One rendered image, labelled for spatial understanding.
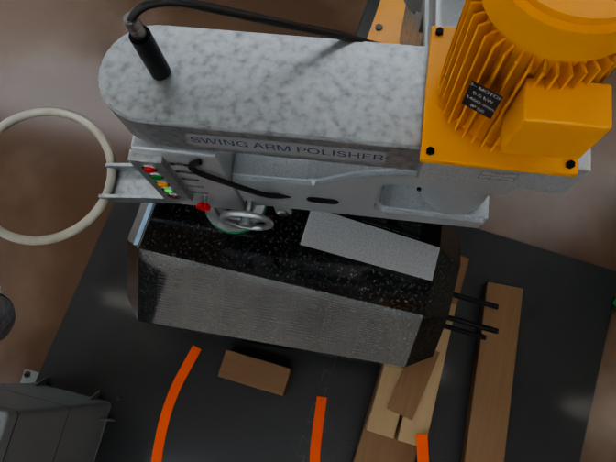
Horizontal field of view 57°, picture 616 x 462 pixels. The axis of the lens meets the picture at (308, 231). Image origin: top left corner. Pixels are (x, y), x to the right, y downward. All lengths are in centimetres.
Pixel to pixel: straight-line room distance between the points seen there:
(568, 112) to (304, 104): 49
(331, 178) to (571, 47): 71
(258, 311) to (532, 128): 134
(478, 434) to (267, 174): 164
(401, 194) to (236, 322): 83
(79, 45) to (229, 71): 236
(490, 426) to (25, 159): 259
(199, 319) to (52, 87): 176
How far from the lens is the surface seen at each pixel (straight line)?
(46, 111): 220
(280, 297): 195
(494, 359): 267
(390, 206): 153
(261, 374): 256
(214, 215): 197
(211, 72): 119
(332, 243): 192
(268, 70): 117
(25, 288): 310
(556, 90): 89
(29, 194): 322
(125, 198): 196
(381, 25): 229
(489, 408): 266
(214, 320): 209
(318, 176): 137
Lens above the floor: 268
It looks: 75 degrees down
